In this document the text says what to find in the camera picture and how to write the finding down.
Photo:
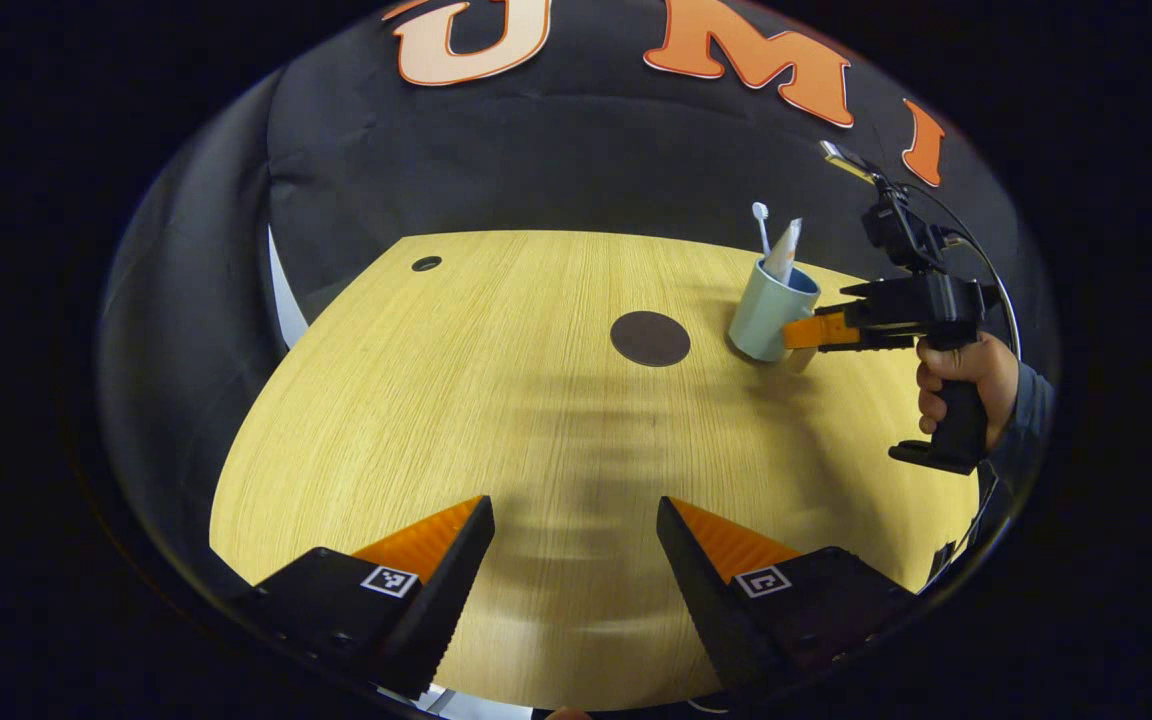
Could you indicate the white toothbrush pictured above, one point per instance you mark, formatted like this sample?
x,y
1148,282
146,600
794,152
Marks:
x,y
760,212

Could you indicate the dark round coaster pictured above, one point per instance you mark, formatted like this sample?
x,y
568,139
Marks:
x,y
650,338

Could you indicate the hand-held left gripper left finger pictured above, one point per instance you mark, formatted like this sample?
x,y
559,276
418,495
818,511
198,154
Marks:
x,y
451,590

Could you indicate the white toothpaste tube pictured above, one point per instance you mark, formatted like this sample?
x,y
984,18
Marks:
x,y
786,255

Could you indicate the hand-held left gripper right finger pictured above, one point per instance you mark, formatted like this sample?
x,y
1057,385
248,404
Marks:
x,y
701,590

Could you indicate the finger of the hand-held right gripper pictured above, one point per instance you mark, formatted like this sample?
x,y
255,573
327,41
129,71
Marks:
x,y
821,330

